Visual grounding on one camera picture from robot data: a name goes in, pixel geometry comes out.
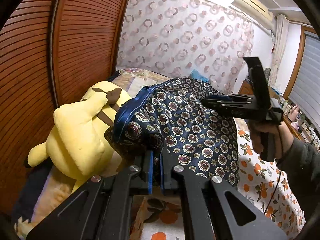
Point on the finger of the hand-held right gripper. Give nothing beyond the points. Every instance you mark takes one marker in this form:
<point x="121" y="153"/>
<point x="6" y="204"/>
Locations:
<point x="225" y="108"/>
<point x="217" y="96"/>

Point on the small grey fan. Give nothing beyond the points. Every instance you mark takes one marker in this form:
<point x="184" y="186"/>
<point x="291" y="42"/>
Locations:
<point x="267" y="75"/>

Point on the yellow plush toy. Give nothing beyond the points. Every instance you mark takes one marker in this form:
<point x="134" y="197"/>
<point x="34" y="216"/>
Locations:
<point x="75" y="135"/>

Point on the floral quilt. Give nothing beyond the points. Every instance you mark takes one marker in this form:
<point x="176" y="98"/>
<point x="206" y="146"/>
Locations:
<point x="135" y="80"/>

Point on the grey window blind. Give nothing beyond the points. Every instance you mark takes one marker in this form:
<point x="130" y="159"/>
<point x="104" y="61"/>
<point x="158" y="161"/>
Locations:
<point x="306" y="72"/>

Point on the wooden sideboard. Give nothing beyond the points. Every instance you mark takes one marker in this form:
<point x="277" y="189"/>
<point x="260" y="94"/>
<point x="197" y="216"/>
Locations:
<point x="246" y="90"/>

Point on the cream window curtain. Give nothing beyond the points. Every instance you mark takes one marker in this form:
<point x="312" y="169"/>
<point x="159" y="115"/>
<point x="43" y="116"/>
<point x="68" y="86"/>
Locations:
<point x="278" y="50"/>

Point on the orange fruit print bedsheet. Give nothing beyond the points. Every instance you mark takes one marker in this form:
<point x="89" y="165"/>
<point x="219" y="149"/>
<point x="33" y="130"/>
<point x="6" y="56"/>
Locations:
<point x="257" y="180"/>

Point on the pink bottle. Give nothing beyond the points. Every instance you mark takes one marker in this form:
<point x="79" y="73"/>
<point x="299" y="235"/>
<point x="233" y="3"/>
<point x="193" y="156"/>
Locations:
<point x="295" y="112"/>

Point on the wooden slatted wardrobe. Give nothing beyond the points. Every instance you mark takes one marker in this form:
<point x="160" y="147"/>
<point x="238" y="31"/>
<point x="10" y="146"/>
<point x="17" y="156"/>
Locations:
<point x="82" y="42"/>

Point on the sheer circle-print curtain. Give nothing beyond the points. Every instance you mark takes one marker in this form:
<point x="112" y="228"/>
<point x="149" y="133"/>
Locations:
<point x="175" y="30"/>

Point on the person's right forearm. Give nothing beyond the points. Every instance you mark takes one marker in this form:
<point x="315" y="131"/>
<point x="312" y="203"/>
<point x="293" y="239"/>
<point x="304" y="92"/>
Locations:
<point x="302" y="170"/>

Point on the cream wall air conditioner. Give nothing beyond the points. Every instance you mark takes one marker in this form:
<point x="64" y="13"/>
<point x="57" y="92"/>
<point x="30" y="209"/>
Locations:
<point x="252" y="5"/>

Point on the pink tissue box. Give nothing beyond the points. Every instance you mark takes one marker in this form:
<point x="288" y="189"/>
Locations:
<point x="295" y="125"/>

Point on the row of toiletry bottles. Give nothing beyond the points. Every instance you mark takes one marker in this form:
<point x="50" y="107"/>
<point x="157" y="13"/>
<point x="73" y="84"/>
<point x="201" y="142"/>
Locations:
<point x="285" y="106"/>

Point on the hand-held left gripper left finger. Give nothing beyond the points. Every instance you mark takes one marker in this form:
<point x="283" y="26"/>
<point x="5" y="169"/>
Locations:
<point x="150" y="172"/>

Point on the wooden window frame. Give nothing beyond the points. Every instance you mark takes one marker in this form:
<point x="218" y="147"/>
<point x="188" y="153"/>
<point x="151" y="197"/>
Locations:
<point x="296" y="62"/>

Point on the person's right hand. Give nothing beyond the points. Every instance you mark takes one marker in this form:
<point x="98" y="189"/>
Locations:
<point x="256" y="137"/>

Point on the navy patterned satin shirt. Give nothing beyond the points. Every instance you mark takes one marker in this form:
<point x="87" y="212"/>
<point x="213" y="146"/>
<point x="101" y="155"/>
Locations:
<point x="190" y="135"/>

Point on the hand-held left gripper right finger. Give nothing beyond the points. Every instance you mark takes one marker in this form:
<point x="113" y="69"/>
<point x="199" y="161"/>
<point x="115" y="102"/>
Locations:
<point x="162" y="172"/>

